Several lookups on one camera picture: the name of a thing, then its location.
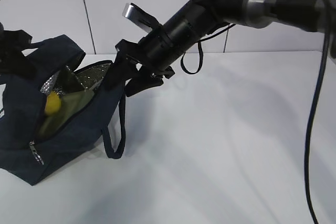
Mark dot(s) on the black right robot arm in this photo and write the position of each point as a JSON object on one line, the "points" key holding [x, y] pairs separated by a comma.
{"points": [[200, 20]]}

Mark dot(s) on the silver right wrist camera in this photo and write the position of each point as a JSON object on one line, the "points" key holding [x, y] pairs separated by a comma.
{"points": [[140, 18]]}

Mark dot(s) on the navy blue lunch bag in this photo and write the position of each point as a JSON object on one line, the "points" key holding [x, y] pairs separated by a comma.
{"points": [[57, 61]]}

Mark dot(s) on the glass container green lid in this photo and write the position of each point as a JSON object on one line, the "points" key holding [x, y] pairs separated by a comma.
{"points": [[71, 103]]}

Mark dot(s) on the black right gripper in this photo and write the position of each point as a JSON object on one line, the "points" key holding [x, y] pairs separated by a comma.
{"points": [[120, 71]]}

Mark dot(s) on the yellow lemon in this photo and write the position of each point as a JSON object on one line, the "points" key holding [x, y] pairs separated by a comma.
{"points": [[53, 103]]}

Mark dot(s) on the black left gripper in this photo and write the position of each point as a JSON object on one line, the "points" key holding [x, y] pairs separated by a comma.
{"points": [[12, 58]]}

